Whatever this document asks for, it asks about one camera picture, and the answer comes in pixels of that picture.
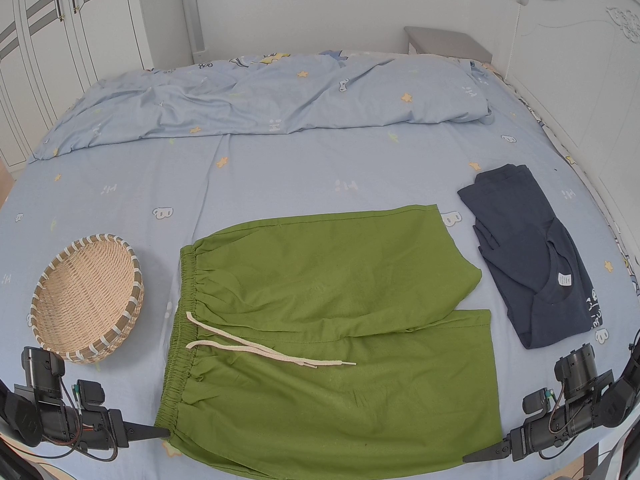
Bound round woven basket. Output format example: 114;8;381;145
30;234;146;365

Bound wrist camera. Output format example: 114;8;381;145
73;380;106;412
522;388;552;417

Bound white wardrobe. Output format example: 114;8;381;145
0;0;154;169

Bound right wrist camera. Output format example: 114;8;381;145
522;388;552;417

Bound pale blue quilt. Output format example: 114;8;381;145
27;48;497;164

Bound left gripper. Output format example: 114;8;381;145
70;407;126;453

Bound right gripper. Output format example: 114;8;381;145
507;410;571;461

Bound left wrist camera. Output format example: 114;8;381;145
73;380;106;412

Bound green shorts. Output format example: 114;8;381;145
154;203;504;480

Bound dark blue T-shirt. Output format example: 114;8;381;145
457;164;606;351

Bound bed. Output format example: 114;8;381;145
0;0;640;480

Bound grey bedside table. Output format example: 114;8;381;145
404;25;494;64

